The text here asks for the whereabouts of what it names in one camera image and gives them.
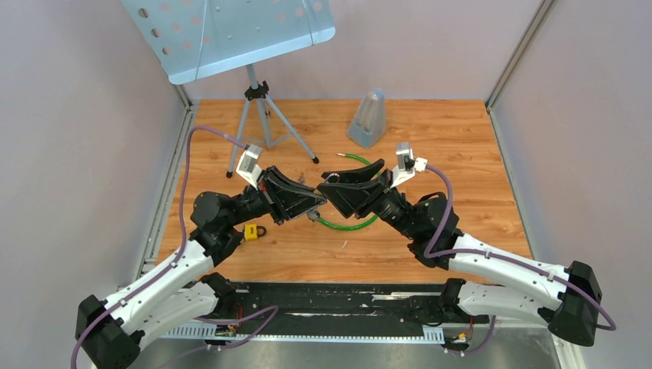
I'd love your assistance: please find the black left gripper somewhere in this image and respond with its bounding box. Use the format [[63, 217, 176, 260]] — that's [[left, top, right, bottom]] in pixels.
[[225, 165, 326, 228]]

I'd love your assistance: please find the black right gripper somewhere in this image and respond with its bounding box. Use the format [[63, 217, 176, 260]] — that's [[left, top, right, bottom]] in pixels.
[[316, 161, 420, 241]]

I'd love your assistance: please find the green cable lock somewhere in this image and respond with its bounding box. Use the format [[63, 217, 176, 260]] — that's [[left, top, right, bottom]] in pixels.
[[316, 152, 378, 232]]

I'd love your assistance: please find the yellow padlock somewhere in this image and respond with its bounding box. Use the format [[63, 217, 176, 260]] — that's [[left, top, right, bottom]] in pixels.
[[243, 224, 267, 242]]

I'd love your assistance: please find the small brass padlock with keys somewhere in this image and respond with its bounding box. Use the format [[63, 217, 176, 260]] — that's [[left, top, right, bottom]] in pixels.
[[306, 172, 340, 222]]

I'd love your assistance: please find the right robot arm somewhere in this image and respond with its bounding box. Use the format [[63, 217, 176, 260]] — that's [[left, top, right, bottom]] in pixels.
[[318, 160, 603, 347]]

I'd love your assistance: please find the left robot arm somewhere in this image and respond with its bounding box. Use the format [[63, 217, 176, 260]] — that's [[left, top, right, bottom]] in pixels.
[[70, 166, 327, 368]]

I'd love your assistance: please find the blue translucent metronome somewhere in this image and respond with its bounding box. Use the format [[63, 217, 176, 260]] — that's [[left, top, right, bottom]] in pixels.
[[346, 88, 386, 149]]

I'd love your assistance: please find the grey music stand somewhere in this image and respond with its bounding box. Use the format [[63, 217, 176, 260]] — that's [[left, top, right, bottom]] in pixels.
[[119, 0, 337, 179]]

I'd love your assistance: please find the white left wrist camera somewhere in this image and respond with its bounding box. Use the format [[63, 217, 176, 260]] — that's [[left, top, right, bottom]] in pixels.
[[235, 145, 263, 188]]

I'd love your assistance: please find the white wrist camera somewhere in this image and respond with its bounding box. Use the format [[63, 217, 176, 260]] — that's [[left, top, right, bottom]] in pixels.
[[235, 145, 263, 188], [391, 142, 427, 188]]

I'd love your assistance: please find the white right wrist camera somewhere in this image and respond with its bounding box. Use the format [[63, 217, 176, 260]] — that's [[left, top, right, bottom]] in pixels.
[[391, 142, 427, 188]]

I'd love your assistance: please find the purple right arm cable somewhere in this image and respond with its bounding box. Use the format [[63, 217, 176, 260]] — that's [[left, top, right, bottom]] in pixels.
[[424, 164, 617, 357]]

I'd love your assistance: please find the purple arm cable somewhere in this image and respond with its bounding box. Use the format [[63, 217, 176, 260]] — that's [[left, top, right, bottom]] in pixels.
[[70, 125, 280, 369], [424, 164, 617, 357]]

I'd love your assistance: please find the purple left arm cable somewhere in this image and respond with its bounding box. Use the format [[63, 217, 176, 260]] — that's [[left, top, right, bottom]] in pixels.
[[70, 125, 280, 369]]

